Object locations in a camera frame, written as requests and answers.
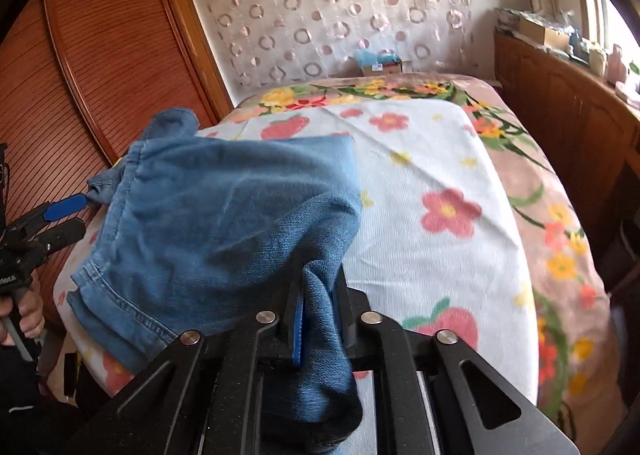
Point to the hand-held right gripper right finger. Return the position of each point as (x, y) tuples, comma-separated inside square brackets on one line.
[(350, 315)]

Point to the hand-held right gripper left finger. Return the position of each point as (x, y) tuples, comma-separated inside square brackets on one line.
[(299, 330)]

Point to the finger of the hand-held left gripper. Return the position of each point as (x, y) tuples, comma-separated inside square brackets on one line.
[(62, 232), (65, 207)]

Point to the blue denim pants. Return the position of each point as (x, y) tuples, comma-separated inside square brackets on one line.
[(225, 210)]

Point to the person's left forearm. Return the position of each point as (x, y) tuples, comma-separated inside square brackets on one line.
[(12, 380)]

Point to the person's left hand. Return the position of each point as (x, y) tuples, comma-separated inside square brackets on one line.
[(30, 312)]

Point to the white strawberry print sheet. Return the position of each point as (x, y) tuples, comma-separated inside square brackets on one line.
[(425, 160)]

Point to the wooden wardrobe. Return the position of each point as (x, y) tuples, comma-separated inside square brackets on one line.
[(115, 35)]

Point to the pink floral blanket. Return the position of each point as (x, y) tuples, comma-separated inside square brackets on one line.
[(565, 235)]

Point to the cardboard box with blue tissue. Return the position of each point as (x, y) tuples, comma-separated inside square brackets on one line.
[(379, 62)]

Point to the wooden cabinet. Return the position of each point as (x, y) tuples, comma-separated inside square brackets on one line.
[(565, 100)]

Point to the pile of papers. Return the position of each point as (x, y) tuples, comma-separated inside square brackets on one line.
[(510, 17)]

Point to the brown cardboard box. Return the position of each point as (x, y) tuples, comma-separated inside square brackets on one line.
[(542, 32)]

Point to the pale green cup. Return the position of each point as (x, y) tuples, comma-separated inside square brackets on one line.
[(597, 61)]

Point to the pink figurine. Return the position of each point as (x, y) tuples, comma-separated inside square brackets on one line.
[(616, 62)]

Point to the window with wooden frame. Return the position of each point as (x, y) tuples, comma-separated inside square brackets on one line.
[(595, 0)]

